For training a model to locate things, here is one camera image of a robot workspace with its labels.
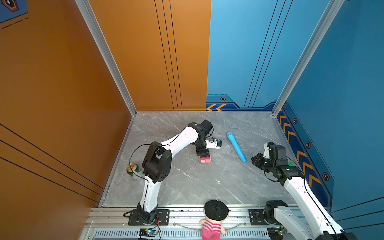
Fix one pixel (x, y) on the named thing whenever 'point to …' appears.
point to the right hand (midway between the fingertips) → (250, 158)
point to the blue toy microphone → (232, 139)
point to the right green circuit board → (275, 233)
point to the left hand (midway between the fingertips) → (204, 150)
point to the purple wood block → (207, 156)
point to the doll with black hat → (215, 211)
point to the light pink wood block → (205, 160)
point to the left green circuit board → (147, 232)
